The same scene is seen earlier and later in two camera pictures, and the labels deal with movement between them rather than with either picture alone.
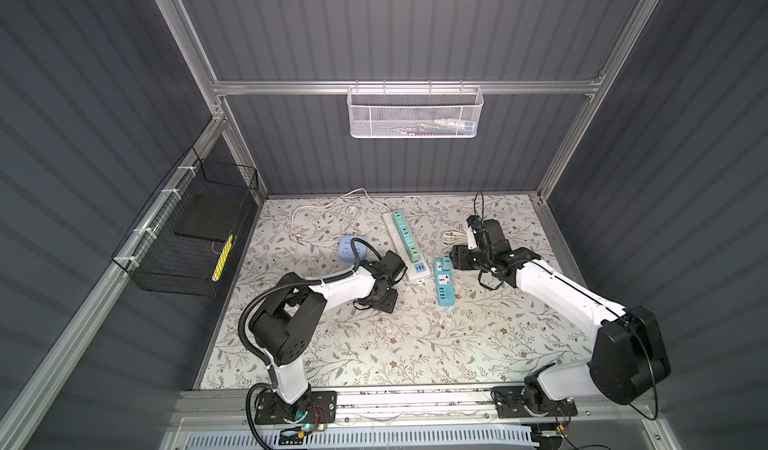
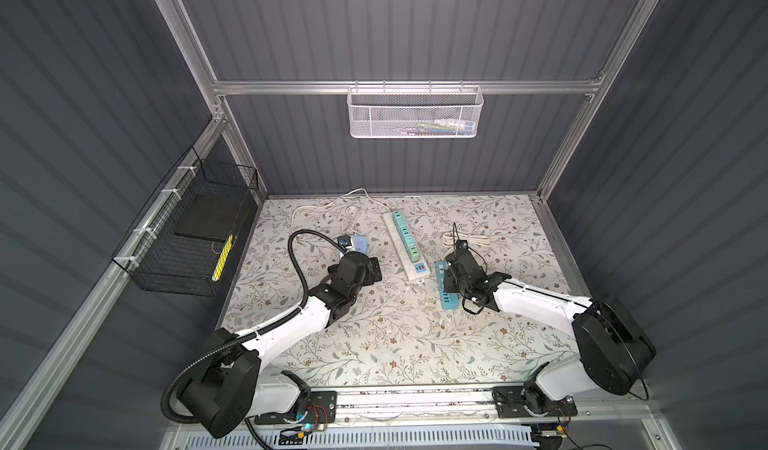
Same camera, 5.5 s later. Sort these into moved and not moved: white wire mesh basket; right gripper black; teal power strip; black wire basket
Moved: right gripper black
Not moved: teal power strip; black wire basket; white wire mesh basket
